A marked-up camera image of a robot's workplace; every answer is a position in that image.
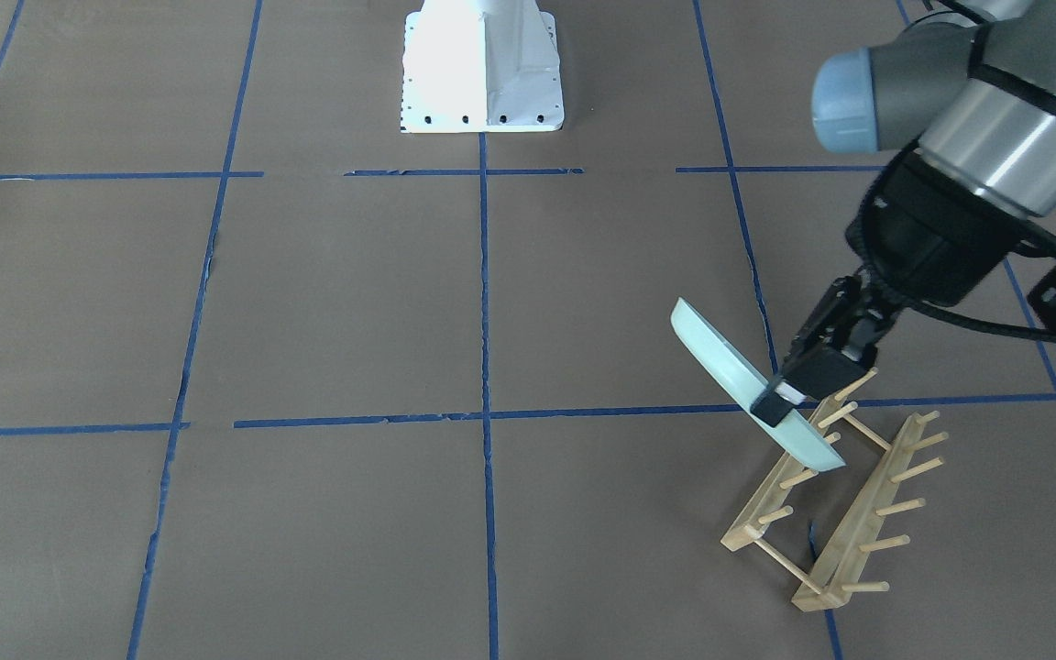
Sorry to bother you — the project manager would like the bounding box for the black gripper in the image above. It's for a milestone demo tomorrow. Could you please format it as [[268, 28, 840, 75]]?
[[750, 151, 1042, 427]]

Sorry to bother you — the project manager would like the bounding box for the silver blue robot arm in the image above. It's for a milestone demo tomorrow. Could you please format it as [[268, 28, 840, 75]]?
[[750, 1, 1056, 426]]

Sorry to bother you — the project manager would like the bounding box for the white pedestal column base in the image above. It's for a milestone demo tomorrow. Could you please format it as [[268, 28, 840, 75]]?
[[400, 1, 566, 134]]

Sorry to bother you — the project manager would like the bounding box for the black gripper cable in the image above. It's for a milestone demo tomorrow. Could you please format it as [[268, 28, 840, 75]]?
[[857, 156, 1056, 360]]

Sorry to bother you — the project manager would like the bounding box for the light green plate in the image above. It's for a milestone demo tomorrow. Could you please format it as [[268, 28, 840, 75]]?
[[670, 298, 846, 472]]

